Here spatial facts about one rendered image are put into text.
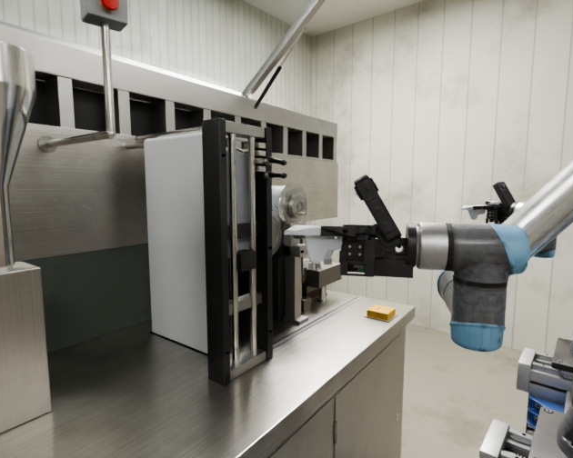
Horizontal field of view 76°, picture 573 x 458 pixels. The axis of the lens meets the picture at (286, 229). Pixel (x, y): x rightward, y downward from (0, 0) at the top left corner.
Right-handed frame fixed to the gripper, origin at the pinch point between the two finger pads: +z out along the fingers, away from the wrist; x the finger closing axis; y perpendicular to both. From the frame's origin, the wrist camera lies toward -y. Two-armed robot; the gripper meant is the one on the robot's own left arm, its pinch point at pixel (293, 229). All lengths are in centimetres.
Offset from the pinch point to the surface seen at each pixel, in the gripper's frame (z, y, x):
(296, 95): 73, -145, 307
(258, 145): 11.4, -18.2, 13.2
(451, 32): -69, -174, 265
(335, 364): -5.4, 30.7, 23.7
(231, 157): 15.0, -14.3, 7.0
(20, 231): 65, 2, 4
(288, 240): 11.4, 2.5, 43.3
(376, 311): -14, 24, 56
